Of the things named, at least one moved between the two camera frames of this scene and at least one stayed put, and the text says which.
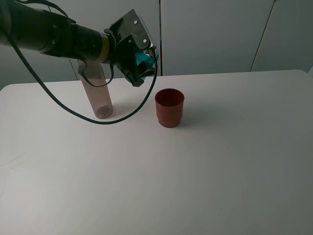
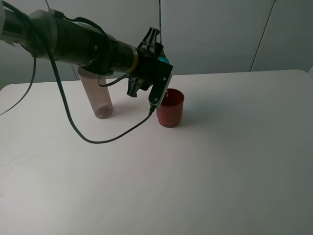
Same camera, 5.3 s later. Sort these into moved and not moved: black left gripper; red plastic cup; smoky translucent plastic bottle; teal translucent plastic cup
Moved: black left gripper; teal translucent plastic cup
Not moved: red plastic cup; smoky translucent plastic bottle
